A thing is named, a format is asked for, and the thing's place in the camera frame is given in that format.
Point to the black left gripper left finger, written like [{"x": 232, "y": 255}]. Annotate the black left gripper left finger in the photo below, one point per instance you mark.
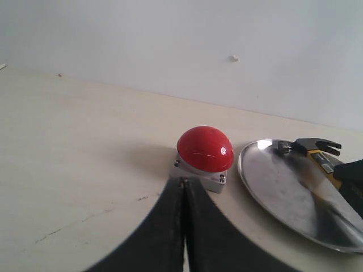
[{"x": 157, "y": 244}]

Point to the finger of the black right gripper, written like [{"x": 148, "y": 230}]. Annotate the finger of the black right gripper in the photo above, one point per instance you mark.
[{"x": 351, "y": 172}]

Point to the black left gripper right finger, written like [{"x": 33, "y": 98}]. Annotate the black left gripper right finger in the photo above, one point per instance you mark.
[{"x": 214, "y": 243}]

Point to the black yellow claw hammer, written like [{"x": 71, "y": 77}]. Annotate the black yellow claw hammer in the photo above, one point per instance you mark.
[{"x": 317, "y": 150}]

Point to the red dome push button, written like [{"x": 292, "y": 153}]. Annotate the red dome push button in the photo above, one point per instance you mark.
[{"x": 206, "y": 153}]

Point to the round steel plate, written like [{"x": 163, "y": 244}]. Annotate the round steel plate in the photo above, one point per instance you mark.
[{"x": 295, "y": 192}]

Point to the small white wall fixture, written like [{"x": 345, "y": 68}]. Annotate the small white wall fixture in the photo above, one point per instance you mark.
[{"x": 234, "y": 58}]

